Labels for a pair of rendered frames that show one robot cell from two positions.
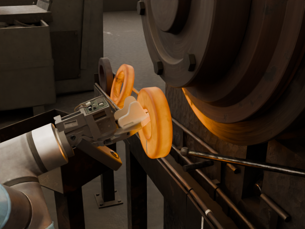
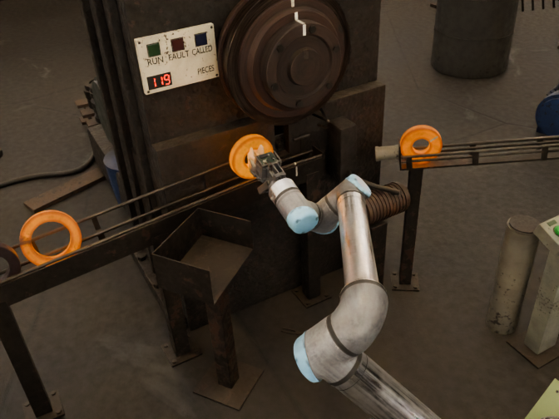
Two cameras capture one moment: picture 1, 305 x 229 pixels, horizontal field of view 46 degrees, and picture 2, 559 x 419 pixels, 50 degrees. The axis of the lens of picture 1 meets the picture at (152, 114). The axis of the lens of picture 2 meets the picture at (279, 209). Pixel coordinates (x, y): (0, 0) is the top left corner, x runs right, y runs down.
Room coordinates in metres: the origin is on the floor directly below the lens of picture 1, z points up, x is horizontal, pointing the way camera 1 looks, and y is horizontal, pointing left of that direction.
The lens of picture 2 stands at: (0.91, 1.76, 1.84)
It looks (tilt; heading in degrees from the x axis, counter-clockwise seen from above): 35 degrees down; 262
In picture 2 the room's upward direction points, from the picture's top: 3 degrees counter-clockwise
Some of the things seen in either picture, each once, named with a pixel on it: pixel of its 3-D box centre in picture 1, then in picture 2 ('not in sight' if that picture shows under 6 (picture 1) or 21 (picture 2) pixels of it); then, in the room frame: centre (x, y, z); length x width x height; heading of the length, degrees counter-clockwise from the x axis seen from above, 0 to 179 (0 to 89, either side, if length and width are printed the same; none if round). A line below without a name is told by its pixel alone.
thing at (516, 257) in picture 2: not in sight; (512, 277); (-0.22, 0.20, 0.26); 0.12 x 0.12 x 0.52
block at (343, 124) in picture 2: not in sight; (341, 149); (0.36, -0.22, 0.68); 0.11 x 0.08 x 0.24; 109
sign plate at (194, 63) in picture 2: not in sight; (178, 58); (0.93, -0.12, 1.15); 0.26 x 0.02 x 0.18; 19
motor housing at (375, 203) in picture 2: not in sight; (378, 243); (0.22, -0.11, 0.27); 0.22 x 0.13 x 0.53; 19
